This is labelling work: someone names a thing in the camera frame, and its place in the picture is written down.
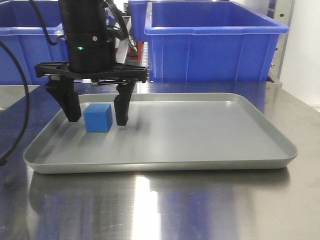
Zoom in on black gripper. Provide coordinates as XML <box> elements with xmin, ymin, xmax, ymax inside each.
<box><xmin>34</xmin><ymin>31</ymin><xmax>147</xmax><ymax>126</ymax></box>

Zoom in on blue foam cube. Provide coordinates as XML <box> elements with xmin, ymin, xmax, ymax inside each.
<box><xmin>83</xmin><ymin>103</ymin><xmax>113</xmax><ymax>133</ymax></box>

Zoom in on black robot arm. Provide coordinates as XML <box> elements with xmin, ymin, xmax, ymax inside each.
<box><xmin>34</xmin><ymin>0</ymin><xmax>148</xmax><ymax>126</ymax></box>

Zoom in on blue bin front left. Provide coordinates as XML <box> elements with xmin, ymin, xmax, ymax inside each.
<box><xmin>0</xmin><ymin>0</ymin><xmax>68</xmax><ymax>85</ymax></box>

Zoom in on blue bin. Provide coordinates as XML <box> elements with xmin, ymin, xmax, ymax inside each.
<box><xmin>0</xmin><ymin>0</ymin><xmax>68</xmax><ymax>85</ymax></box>
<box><xmin>144</xmin><ymin>0</ymin><xmax>289</xmax><ymax>83</ymax></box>
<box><xmin>128</xmin><ymin>0</ymin><xmax>149</xmax><ymax>42</ymax></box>

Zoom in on blue bin rear right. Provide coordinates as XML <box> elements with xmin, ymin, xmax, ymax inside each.
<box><xmin>128</xmin><ymin>0</ymin><xmax>149</xmax><ymax>42</ymax></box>

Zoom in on grey metal tray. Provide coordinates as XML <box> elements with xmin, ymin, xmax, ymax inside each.
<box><xmin>23</xmin><ymin>93</ymin><xmax>298</xmax><ymax>174</ymax></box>

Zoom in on blue bin front right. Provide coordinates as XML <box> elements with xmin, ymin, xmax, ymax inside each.
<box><xmin>144</xmin><ymin>0</ymin><xmax>289</xmax><ymax>83</ymax></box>

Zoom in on steel center divider rail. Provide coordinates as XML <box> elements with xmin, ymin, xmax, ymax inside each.
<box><xmin>116</xmin><ymin>16</ymin><xmax>132</xmax><ymax>64</ymax></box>

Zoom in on black cable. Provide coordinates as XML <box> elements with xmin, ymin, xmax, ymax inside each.
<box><xmin>0</xmin><ymin>41</ymin><xmax>31</xmax><ymax>167</ymax></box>

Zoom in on steel shelf upright post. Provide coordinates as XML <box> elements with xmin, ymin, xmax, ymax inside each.
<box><xmin>267</xmin><ymin>0</ymin><xmax>295</xmax><ymax>88</ymax></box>

